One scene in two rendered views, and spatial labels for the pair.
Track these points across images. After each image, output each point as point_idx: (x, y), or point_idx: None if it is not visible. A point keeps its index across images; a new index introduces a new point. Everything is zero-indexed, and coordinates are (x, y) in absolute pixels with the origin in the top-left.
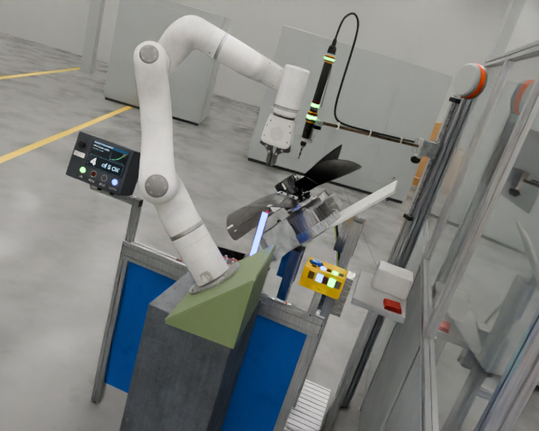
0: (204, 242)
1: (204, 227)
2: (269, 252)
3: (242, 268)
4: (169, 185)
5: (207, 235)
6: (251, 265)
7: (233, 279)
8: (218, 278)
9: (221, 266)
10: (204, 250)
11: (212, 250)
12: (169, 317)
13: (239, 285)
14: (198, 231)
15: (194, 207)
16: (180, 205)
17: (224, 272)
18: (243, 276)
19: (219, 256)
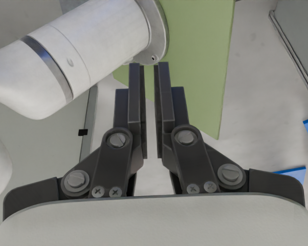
0: (97, 81)
1: (75, 77)
2: (228, 45)
3: (178, 46)
4: (4, 189)
5: (91, 75)
6: (198, 65)
7: (176, 81)
8: (144, 50)
9: (139, 49)
10: (105, 76)
11: (114, 65)
12: (119, 81)
13: (197, 125)
14: (78, 93)
15: (27, 94)
16: (2, 101)
17: (148, 42)
18: (194, 100)
19: (128, 50)
